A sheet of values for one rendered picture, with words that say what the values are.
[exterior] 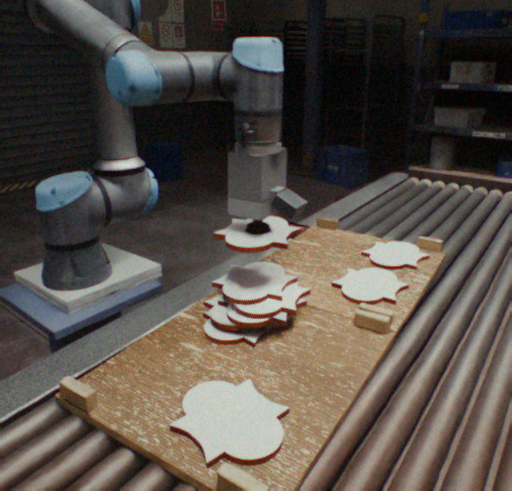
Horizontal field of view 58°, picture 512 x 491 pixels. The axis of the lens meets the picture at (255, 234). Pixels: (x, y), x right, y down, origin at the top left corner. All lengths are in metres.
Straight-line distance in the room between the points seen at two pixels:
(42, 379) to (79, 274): 0.33
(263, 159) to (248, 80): 0.12
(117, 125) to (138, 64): 0.40
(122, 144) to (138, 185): 0.10
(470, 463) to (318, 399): 0.19
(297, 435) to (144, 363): 0.26
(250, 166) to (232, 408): 0.35
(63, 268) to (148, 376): 0.43
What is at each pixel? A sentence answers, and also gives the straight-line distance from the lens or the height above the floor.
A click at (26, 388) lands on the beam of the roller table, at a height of 0.92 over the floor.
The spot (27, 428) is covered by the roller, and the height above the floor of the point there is 0.92.
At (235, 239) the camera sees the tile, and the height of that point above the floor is 1.09.
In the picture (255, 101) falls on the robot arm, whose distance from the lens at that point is 0.72.
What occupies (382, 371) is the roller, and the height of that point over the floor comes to 0.92.
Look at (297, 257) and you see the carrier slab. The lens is 1.08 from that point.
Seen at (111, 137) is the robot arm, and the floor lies 1.20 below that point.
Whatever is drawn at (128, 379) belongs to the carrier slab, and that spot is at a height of 0.94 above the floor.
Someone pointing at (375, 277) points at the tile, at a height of 0.95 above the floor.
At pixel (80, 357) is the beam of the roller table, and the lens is 0.83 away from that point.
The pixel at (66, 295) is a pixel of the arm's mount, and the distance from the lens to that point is 1.07.
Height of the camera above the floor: 1.37
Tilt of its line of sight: 21 degrees down
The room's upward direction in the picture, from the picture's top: straight up
